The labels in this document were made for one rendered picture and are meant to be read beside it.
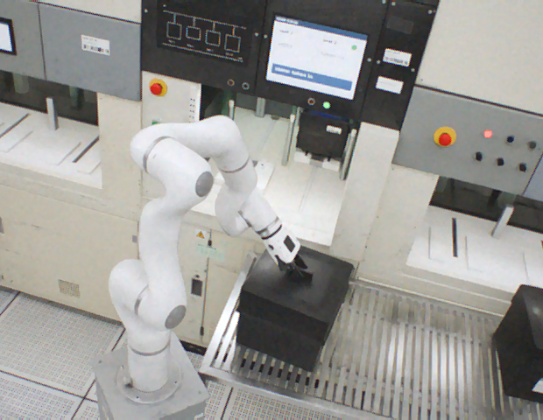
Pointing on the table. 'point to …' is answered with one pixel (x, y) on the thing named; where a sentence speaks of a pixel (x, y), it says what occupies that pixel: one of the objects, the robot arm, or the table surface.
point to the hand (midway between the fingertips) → (299, 269)
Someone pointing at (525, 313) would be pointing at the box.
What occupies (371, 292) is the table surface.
